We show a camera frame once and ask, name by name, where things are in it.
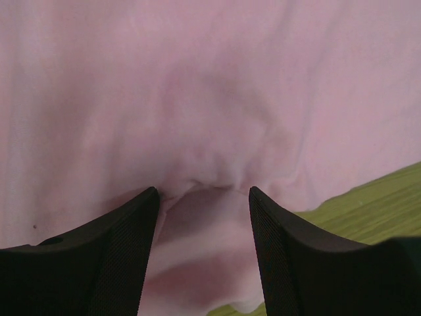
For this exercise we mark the pink t-shirt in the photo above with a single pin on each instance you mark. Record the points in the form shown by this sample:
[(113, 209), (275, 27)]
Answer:
[(202, 100)]

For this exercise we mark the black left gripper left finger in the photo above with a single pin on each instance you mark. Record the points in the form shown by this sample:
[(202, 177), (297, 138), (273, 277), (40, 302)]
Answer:
[(96, 269)]

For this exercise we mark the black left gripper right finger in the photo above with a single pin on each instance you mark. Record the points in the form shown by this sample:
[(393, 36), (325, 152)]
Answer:
[(306, 270)]

